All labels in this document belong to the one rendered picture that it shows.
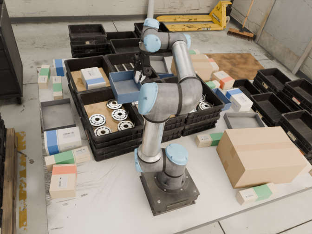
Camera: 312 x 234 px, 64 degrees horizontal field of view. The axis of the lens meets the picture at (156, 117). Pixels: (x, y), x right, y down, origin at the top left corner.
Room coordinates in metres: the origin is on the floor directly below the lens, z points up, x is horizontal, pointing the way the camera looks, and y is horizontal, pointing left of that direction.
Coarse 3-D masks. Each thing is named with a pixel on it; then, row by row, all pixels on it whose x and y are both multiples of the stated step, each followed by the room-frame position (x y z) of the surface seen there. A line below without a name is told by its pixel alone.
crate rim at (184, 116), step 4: (152, 80) 1.47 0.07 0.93; (156, 80) 1.47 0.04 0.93; (160, 80) 1.48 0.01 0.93; (136, 108) 1.15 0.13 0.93; (140, 116) 1.08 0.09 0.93; (176, 116) 1.14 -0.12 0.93; (180, 116) 1.14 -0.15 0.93; (184, 116) 1.16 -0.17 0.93; (168, 120) 1.09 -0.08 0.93; (172, 120) 1.11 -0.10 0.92; (176, 120) 1.13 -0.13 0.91
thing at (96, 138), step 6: (96, 90) 1.25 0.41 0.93; (102, 90) 1.26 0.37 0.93; (78, 96) 1.16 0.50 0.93; (84, 108) 1.07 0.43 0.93; (132, 108) 1.14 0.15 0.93; (84, 114) 1.02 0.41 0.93; (90, 126) 0.93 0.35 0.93; (138, 126) 1.00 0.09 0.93; (114, 132) 0.92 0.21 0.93; (120, 132) 0.93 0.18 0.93; (126, 132) 0.95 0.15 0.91; (96, 138) 0.86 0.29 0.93; (102, 138) 0.87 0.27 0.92
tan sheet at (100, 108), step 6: (102, 102) 1.25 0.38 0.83; (90, 108) 1.18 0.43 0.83; (96, 108) 1.19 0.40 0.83; (102, 108) 1.20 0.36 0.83; (90, 114) 1.12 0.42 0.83; (102, 114) 1.14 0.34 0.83; (108, 114) 1.15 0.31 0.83; (108, 120) 1.10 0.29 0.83; (108, 126) 1.05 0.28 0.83; (114, 126) 1.06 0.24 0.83
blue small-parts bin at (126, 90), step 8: (112, 72) 1.19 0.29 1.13; (120, 72) 1.21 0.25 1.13; (128, 72) 1.23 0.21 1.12; (112, 80) 1.12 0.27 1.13; (120, 80) 1.21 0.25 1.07; (128, 80) 1.23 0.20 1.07; (112, 88) 1.11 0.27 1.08; (120, 88) 1.14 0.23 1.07; (128, 88) 1.15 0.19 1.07; (136, 88) 1.17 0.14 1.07; (120, 96) 1.01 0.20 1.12; (128, 96) 1.03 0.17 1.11; (136, 96) 1.06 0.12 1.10
